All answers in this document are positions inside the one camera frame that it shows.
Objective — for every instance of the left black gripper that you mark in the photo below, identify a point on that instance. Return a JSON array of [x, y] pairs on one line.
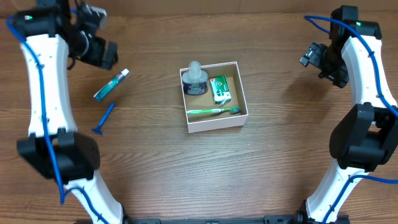
[[106, 55]]

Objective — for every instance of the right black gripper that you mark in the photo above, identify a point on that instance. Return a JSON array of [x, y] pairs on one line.
[[315, 58]]

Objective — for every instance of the green toothbrush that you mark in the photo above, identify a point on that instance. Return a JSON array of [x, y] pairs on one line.
[[231, 110]]

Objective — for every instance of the green soap bar package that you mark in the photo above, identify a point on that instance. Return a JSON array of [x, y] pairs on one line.
[[220, 89]]

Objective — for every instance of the dark blue soap pump bottle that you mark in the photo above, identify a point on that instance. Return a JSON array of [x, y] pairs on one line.
[[195, 80]]

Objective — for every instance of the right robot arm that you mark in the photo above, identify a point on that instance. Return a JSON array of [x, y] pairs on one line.
[[367, 136]]

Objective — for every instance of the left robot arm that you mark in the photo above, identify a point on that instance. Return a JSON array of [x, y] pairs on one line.
[[53, 36]]

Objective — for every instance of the teal toothpaste tube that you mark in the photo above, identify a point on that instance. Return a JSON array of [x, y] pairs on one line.
[[105, 90]]

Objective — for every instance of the blue disposable razor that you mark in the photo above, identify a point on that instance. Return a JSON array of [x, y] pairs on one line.
[[102, 121]]

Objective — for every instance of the white cardboard box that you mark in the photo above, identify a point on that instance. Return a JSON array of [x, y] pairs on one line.
[[205, 122]]

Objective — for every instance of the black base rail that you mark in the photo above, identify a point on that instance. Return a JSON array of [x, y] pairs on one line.
[[268, 219]]

